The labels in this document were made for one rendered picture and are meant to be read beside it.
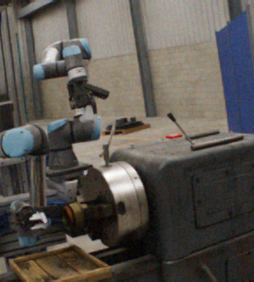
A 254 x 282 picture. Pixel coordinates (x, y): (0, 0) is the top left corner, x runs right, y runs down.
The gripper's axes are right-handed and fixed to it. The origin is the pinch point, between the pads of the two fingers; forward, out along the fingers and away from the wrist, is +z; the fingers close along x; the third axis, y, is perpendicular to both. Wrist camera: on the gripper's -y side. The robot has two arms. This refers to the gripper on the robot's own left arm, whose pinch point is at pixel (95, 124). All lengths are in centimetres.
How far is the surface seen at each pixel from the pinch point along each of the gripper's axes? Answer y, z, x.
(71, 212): 19.9, 31.7, 3.8
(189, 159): -21.3, 24.5, 25.4
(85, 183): 9.7, 21.8, -1.4
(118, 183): 3.8, 26.2, 14.9
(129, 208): 2.7, 35.7, 15.7
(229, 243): -38, 60, 14
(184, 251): -15, 57, 15
